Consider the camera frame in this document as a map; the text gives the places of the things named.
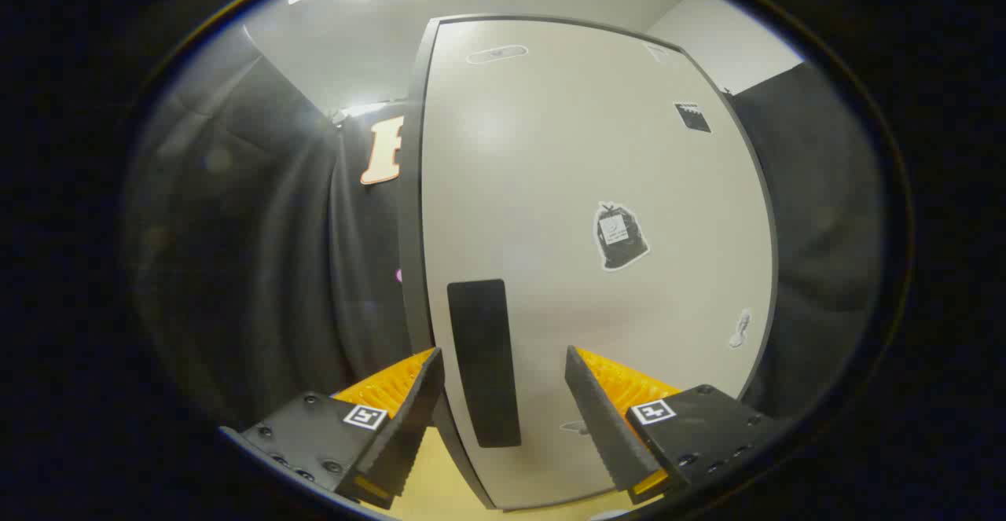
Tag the white shoe cabinet door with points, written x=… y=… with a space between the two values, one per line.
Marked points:
x=550 y=152

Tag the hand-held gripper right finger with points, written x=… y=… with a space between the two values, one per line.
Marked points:
x=601 y=427

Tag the grey shoe cabinet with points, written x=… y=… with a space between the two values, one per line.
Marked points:
x=409 y=269

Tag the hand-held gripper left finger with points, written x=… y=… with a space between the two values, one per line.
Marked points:
x=413 y=419

